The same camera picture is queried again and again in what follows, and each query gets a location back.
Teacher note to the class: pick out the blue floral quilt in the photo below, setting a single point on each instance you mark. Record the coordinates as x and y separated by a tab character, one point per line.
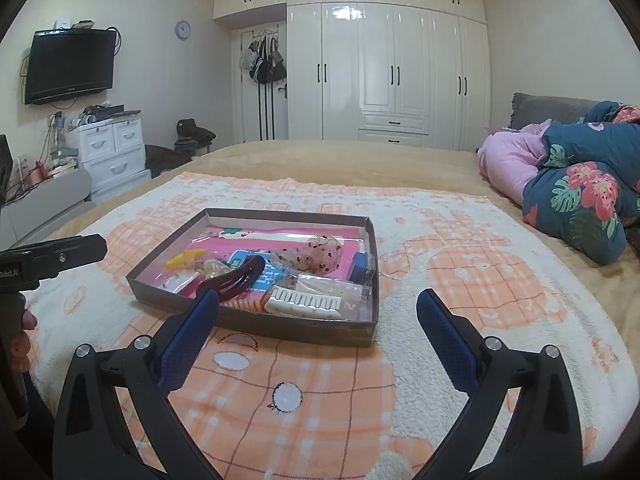
585	195

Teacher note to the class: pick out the clear yellow hair claw clip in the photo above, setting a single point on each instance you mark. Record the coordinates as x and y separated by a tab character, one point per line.
215	267

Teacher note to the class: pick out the white drawer chest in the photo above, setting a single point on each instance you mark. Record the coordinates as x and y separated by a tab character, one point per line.
112	155

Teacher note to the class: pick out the small clear plastic bag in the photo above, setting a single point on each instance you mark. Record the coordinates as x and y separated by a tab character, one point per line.
350	295

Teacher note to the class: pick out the white door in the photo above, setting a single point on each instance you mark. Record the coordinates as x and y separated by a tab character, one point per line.
260	110

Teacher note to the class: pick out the pink quilt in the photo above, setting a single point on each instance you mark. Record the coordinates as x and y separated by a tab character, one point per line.
510	165

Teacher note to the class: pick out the hanging bags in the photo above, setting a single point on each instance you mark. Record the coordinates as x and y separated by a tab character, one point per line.
265	62

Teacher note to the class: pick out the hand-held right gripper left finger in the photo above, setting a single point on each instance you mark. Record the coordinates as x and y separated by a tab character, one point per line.
190	340

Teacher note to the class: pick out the small blue jewelry packet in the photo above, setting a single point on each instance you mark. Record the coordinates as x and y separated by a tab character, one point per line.
361	265

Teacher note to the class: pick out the person's left hand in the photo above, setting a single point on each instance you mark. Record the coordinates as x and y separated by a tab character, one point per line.
25	332

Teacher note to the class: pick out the grey chair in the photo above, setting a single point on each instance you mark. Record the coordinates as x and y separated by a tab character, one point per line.
45	205

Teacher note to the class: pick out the shallow brown cardboard box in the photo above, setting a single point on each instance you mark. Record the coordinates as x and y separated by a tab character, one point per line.
310	332

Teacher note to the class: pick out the pile of dark clothes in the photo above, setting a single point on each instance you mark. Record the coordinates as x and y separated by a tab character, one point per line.
195	135

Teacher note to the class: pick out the round wall clock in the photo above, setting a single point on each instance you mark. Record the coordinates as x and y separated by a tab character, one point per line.
183	29

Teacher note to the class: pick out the grey headboard cushion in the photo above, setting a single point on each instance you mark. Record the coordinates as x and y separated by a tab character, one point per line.
545	107

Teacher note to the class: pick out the black wall television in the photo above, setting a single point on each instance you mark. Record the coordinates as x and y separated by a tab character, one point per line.
70	65

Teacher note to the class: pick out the maroon hair clip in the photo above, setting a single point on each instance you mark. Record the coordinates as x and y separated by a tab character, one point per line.
230	280

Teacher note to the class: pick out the white earring card in bag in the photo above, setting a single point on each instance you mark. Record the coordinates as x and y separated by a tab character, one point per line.
177	282

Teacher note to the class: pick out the orange ribbed hair roller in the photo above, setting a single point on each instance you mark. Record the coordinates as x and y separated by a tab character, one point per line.
242	306

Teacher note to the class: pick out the dotted sheer hair bow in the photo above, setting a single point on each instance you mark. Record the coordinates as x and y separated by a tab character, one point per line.
315	255

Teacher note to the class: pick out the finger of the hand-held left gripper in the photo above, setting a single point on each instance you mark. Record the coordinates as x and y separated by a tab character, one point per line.
75	255

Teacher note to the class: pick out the clutter on drawer chest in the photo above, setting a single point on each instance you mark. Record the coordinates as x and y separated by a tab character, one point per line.
107	112

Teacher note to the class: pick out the white wardrobe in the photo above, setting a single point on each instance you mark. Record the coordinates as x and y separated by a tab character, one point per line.
390	60

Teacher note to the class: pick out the dark brown cloth heap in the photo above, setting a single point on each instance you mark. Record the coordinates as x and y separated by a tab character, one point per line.
165	160

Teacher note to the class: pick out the cream hair claw clip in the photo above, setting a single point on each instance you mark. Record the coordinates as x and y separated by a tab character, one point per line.
305	302

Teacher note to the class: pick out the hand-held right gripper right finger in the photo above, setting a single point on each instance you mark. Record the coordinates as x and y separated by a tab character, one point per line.
445	340

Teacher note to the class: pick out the orange plaid fleece blanket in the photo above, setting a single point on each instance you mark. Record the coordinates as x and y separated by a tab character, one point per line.
425	260

